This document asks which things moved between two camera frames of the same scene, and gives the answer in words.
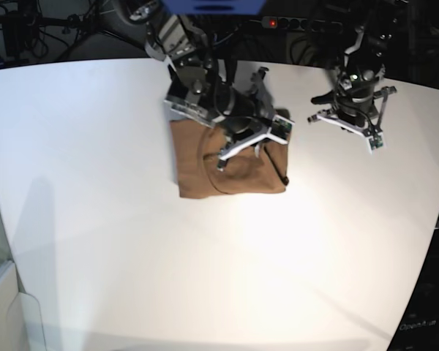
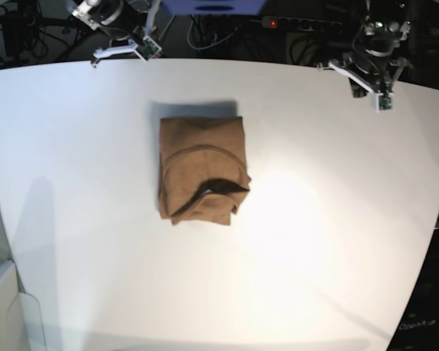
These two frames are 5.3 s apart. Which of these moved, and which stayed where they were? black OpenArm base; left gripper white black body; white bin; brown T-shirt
Moved: brown T-shirt; left gripper white black body
Stayed: white bin; black OpenArm base
